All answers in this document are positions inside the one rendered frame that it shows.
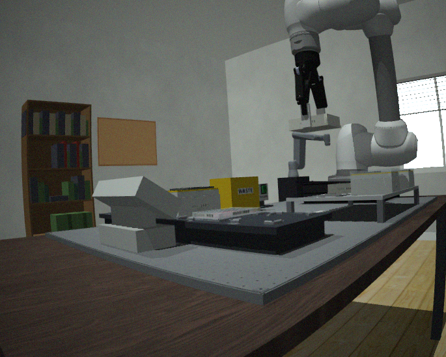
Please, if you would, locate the white multi-trough reservoir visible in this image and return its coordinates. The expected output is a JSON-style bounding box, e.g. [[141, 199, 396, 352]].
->
[[328, 183, 351, 194]]

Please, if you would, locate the yellow waste bin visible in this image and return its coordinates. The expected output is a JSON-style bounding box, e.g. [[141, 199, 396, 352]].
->
[[210, 177, 260, 208]]

